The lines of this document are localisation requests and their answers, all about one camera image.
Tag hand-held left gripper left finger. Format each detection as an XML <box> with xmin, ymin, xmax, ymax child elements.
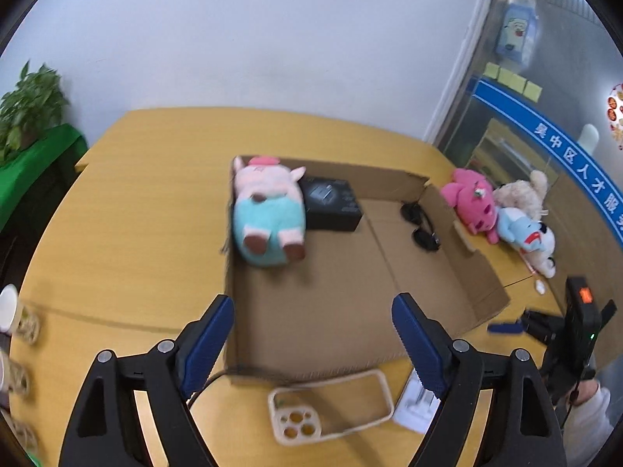
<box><xmin>65</xmin><ymin>294</ymin><xmax>235</xmax><ymax>467</ymax></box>

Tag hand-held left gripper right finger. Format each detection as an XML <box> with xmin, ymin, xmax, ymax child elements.
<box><xmin>392</xmin><ymin>293</ymin><xmax>568</xmax><ymax>467</ymax></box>

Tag cardboard box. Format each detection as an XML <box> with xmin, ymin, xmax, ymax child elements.
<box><xmin>224</xmin><ymin>154</ymin><xmax>511</xmax><ymax>386</ymax></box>

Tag person's right forearm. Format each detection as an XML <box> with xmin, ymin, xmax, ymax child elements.
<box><xmin>560</xmin><ymin>382</ymin><xmax>616</xmax><ymax>467</ymax></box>

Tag white packet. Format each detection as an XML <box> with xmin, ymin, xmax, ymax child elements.
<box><xmin>392</xmin><ymin>370</ymin><xmax>441</xmax><ymax>434</ymax></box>

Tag white plush toy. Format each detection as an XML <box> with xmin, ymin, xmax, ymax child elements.
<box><xmin>528</xmin><ymin>223</ymin><xmax>558</xmax><ymax>279</ymax></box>

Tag blue plush toy red stripe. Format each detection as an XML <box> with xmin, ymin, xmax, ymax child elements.
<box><xmin>497</xmin><ymin>207</ymin><xmax>546</xmax><ymax>253</ymax></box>

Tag black sunglasses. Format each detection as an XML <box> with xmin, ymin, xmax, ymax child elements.
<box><xmin>400</xmin><ymin>201</ymin><xmax>442</xmax><ymax>253</ymax></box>

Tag beige phone case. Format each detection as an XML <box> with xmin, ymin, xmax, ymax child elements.
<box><xmin>268</xmin><ymin>370</ymin><xmax>394</xmax><ymax>446</ymax></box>

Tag cream fluffy plush toy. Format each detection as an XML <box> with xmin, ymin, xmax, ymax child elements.
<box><xmin>494</xmin><ymin>169</ymin><xmax>550</xmax><ymax>219</ymax></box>

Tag pink pig plush toy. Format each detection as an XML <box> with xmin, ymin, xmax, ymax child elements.
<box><xmin>230</xmin><ymin>154</ymin><xmax>307</xmax><ymax>267</ymax></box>

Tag wooden desk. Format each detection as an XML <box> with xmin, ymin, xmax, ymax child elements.
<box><xmin>7</xmin><ymin>107</ymin><xmax>575</xmax><ymax>467</ymax></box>

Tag blue banner strip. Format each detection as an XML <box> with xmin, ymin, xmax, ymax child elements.
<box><xmin>472</xmin><ymin>78</ymin><xmax>623</xmax><ymax>246</ymax></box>

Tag black box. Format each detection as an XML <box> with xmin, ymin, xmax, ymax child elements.
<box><xmin>298</xmin><ymin>175</ymin><xmax>364</xmax><ymax>232</ymax></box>

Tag patterned paper cup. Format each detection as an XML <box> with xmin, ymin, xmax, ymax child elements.
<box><xmin>0</xmin><ymin>284</ymin><xmax>40</xmax><ymax>346</ymax></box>
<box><xmin>0</xmin><ymin>350</ymin><xmax>30</xmax><ymax>395</ymax></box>
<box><xmin>0</xmin><ymin>413</ymin><xmax>37</xmax><ymax>455</ymax></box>

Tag green cloth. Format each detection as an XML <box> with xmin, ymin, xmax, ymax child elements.
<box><xmin>0</xmin><ymin>124</ymin><xmax>88</xmax><ymax>232</ymax></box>

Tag blue cartoon poster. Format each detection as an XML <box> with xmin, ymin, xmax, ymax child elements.
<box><xmin>495</xmin><ymin>2</ymin><xmax>540</xmax><ymax>66</ymax></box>

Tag green potted plant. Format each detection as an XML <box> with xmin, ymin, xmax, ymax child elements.
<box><xmin>0</xmin><ymin>61</ymin><xmax>69</xmax><ymax>163</ymax></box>

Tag black cable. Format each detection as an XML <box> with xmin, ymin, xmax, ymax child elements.
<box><xmin>186</xmin><ymin>366</ymin><xmax>293</xmax><ymax>407</ymax></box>

